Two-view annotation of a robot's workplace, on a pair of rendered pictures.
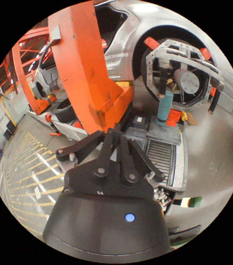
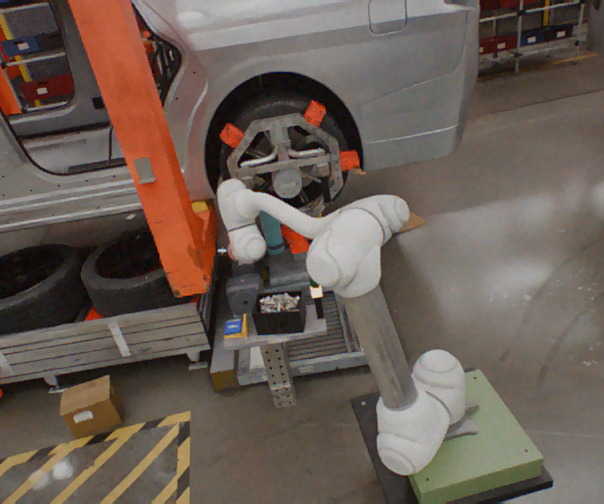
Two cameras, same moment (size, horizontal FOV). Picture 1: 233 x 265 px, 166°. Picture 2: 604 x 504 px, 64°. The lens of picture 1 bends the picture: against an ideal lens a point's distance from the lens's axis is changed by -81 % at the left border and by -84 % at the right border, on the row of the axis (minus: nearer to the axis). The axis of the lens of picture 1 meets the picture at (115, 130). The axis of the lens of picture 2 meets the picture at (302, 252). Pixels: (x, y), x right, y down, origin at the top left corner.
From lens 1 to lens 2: 1.85 m
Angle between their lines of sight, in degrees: 29
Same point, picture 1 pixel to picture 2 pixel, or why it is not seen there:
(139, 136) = (250, 282)
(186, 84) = (283, 189)
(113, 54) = not seen: hidden behind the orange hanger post
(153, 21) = (228, 77)
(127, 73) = (199, 187)
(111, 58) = not seen: hidden behind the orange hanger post
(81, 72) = (183, 216)
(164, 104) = (267, 223)
